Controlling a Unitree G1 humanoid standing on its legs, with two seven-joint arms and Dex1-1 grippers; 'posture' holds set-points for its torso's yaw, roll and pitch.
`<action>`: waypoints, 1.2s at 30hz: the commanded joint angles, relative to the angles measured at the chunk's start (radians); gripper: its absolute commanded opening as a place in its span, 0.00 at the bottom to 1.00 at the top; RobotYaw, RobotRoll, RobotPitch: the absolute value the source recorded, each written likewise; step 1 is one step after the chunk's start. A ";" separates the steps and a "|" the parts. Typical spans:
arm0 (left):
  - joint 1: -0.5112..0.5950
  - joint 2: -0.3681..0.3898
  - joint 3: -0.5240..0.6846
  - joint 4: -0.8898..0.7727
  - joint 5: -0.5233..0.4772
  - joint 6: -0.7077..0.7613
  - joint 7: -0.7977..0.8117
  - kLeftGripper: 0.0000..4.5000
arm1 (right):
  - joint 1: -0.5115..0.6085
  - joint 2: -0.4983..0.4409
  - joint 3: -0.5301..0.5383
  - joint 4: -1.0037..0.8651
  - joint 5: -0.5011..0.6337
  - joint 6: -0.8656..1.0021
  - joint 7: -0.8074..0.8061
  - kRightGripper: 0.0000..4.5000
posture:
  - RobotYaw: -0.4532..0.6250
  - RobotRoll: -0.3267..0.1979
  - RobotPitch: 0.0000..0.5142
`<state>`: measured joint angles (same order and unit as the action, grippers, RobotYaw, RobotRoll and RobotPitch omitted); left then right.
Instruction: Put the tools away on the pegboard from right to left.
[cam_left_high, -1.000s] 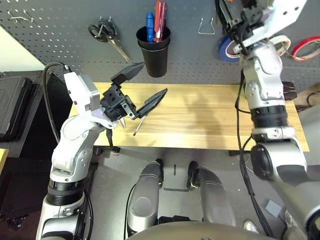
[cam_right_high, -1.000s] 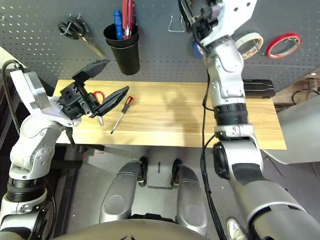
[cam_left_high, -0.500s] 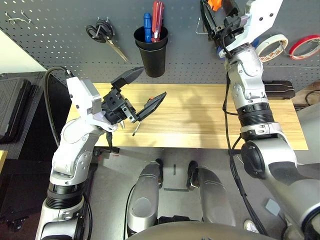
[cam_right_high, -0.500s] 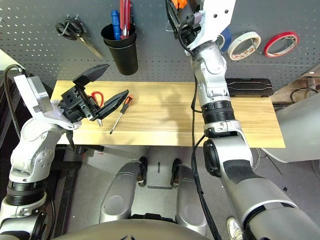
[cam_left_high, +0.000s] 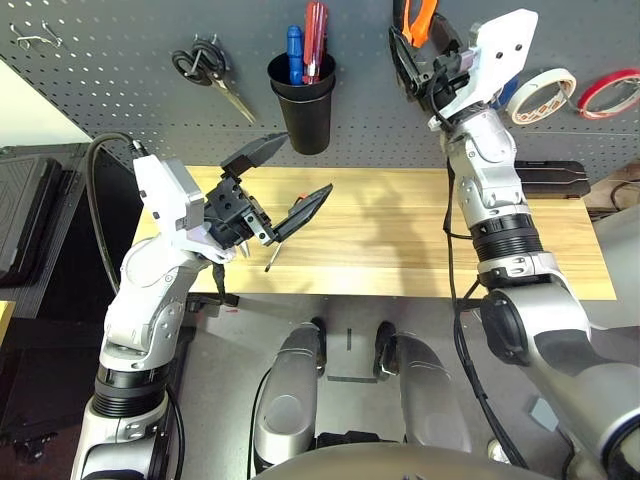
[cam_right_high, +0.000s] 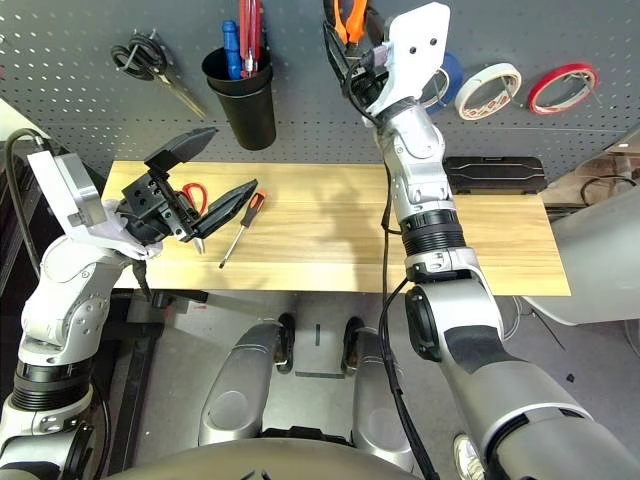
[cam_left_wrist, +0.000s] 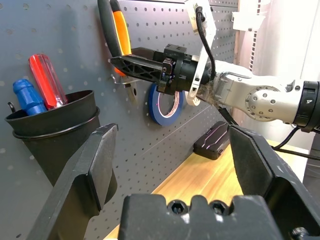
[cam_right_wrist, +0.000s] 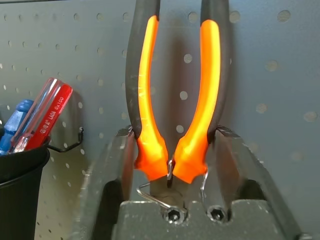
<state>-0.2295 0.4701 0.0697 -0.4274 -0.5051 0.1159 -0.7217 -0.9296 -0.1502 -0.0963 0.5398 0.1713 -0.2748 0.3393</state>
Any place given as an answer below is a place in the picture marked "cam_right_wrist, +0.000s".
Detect grey metal pegboard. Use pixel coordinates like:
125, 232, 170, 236
0, 0, 320, 240

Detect orange black pliers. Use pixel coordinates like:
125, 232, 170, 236
124, 0, 235, 208

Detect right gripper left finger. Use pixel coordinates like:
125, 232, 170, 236
72, 126, 138, 240

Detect silver wire pliers holder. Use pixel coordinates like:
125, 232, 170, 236
136, 159, 210, 210

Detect red screwdriver with white print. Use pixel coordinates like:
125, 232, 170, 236
23, 84, 74, 151

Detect black wire cup holder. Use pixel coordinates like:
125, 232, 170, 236
47, 126, 85, 153

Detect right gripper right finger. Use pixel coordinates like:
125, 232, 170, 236
209, 124, 313, 240

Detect clear red-striped screwdriver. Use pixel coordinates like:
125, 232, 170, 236
7, 77, 62, 154

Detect blue-handled screwdriver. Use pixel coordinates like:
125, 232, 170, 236
0, 99, 35, 156

